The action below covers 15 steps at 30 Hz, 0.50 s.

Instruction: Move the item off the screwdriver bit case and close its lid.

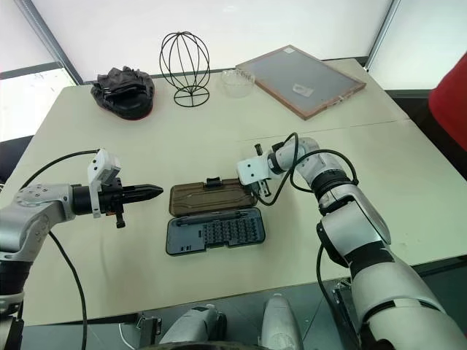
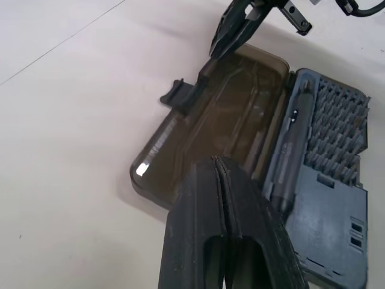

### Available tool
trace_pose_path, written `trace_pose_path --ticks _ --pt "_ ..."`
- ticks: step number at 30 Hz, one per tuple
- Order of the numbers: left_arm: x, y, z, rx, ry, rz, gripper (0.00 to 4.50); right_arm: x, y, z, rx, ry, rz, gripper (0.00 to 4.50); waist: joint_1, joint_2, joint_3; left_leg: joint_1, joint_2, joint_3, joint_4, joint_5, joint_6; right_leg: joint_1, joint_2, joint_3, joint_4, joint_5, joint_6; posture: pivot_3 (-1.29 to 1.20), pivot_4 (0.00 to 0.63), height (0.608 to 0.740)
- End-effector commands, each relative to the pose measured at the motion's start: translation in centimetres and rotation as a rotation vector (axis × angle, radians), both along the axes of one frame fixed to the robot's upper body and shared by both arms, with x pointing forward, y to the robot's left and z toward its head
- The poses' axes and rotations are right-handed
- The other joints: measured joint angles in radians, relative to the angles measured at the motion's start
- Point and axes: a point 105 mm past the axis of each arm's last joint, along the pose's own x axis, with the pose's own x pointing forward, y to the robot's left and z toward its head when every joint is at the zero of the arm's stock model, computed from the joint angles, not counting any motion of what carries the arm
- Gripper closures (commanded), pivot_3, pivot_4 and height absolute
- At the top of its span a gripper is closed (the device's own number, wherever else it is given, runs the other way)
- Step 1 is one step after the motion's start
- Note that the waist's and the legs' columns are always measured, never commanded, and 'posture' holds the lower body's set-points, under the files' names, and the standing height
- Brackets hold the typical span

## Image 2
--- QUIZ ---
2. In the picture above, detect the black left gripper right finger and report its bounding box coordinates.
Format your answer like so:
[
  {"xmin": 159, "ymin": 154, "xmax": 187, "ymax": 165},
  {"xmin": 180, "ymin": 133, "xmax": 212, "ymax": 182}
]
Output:
[{"xmin": 214, "ymin": 155, "xmax": 309, "ymax": 289}]

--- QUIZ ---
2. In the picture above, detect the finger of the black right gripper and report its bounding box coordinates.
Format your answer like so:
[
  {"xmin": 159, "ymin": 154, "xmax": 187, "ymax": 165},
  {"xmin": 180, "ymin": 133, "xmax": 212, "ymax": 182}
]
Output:
[
  {"xmin": 274, "ymin": 0, "xmax": 313, "ymax": 37},
  {"xmin": 208, "ymin": 0, "xmax": 273, "ymax": 60}
]

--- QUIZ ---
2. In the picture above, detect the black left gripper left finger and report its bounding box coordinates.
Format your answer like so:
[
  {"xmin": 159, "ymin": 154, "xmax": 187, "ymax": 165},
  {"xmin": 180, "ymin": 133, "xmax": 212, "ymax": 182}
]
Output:
[{"xmin": 157, "ymin": 156, "xmax": 227, "ymax": 289}]

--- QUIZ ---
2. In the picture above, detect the blue-grey screwdriver bit case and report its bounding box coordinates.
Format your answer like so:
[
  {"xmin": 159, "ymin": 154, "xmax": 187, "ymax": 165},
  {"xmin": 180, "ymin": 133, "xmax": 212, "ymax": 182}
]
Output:
[{"xmin": 129, "ymin": 43, "xmax": 372, "ymax": 289}]

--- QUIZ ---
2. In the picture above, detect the dark grey precision screwdriver pen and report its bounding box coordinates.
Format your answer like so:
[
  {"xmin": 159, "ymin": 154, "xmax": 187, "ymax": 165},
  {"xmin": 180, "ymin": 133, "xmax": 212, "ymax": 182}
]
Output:
[{"xmin": 269, "ymin": 79, "xmax": 314, "ymax": 215}]

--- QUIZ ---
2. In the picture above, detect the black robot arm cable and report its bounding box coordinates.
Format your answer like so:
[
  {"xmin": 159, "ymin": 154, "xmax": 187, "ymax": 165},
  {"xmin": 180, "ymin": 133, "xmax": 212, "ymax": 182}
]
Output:
[{"xmin": 334, "ymin": 0, "xmax": 385, "ymax": 17}]

